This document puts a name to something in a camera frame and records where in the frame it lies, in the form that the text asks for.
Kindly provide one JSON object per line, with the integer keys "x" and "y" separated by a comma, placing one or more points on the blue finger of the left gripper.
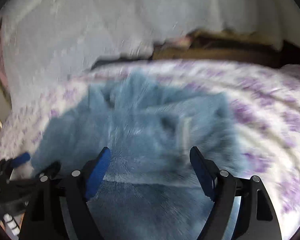
{"x": 20, "y": 160}

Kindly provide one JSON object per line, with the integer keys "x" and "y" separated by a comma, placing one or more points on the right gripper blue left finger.
{"x": 43, "y": 217}

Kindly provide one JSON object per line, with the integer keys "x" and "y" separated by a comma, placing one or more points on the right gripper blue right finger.
{"x": 256, "y": 216}

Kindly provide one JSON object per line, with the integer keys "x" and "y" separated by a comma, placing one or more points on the blue fleece baby onesie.
{"x": 150, "y": 190}

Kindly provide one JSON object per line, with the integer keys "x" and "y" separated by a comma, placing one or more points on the black dark clothing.
{"x": 103, "y": 61}

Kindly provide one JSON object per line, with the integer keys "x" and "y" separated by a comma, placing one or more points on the purple floral bed quilt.
{"x": 265, "y": 104}

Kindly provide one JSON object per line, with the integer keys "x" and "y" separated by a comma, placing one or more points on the white lace cover cloth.
{"x": 47, "y": 40}

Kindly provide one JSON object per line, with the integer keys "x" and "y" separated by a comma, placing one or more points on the woven brown bamboo mat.
{"x": 228, "y": 46}

